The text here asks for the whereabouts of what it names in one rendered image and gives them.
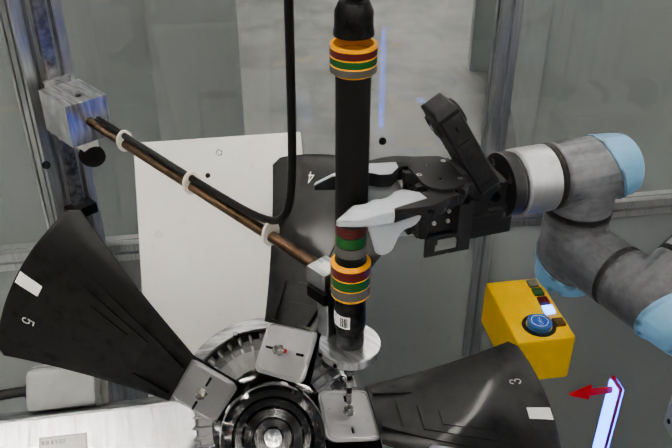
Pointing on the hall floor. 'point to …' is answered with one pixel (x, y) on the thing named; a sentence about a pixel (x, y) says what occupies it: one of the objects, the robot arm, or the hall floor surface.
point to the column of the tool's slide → (30, 77)
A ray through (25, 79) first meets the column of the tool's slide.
